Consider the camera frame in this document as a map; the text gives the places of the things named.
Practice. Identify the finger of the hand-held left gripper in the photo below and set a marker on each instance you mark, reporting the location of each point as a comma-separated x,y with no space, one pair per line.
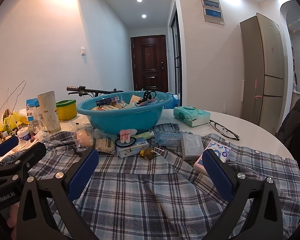
6,143
33,152

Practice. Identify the light blue packet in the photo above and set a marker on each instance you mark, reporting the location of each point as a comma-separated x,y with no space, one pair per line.
168,138

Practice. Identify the brown entrance door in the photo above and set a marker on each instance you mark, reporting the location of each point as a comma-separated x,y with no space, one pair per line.
150,62

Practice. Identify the wall electrical panel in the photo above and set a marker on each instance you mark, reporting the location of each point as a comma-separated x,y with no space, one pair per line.
212,10

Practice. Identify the teal tissue box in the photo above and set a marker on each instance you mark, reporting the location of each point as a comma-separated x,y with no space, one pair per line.
191,115

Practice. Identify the blue plastic bag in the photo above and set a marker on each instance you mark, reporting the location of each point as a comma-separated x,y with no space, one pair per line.
175,101

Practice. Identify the black framed glass door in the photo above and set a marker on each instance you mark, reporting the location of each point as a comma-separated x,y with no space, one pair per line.
175,42

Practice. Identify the white panda box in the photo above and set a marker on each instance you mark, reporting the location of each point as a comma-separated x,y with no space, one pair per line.
135,150

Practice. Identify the grey cardboard box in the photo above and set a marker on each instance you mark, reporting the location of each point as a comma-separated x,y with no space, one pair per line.
191,147

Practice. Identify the bun in clear plastic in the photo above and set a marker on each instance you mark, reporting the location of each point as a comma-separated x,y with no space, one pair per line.
85,138

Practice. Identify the blue plaid shirt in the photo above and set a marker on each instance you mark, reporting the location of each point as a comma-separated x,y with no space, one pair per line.
145,192

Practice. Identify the white paper tube canister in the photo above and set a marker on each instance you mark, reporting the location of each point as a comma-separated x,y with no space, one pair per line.
48,111

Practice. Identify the blue white packet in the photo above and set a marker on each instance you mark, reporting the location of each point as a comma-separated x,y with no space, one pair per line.
32,115

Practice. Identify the yellow plastic bag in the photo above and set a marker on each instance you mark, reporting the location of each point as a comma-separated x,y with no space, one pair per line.
11,121

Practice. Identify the light green tube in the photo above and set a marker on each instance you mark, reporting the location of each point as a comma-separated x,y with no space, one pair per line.
145,135

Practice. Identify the dark jacket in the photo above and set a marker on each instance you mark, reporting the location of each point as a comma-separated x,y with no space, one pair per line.
295,125

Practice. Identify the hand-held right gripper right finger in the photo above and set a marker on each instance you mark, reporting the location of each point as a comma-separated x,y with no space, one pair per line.
217,175

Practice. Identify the yellow container with green rim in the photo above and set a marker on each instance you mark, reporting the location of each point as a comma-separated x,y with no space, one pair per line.
66,111

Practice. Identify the blue flower tissue pack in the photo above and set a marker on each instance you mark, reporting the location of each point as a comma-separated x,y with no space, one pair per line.
218,148

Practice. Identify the beige refrigerator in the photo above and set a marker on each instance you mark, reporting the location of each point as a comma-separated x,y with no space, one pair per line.
265,67

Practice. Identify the dark blue box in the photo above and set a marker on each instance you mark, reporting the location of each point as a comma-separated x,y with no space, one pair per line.
102,101

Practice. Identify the small white jar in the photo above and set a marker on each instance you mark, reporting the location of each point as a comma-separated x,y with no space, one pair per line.
23,133

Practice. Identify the white round desktop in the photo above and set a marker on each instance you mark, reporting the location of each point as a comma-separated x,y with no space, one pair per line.
252,135

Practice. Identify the person's left hand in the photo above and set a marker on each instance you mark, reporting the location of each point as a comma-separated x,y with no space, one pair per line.
12,220

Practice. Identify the pink bunny hair clip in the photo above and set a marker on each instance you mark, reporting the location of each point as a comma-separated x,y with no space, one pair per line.
127,135

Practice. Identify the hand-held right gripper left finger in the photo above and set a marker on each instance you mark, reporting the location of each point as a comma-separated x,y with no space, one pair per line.
82,172

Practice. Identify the black eyeglasses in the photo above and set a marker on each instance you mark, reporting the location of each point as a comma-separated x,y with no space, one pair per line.
237,137

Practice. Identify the pale bread packet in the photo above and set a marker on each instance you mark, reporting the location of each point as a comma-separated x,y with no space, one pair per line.
105,145

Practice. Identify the blue plastic basin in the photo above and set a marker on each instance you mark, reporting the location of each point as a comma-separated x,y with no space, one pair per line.
120,120

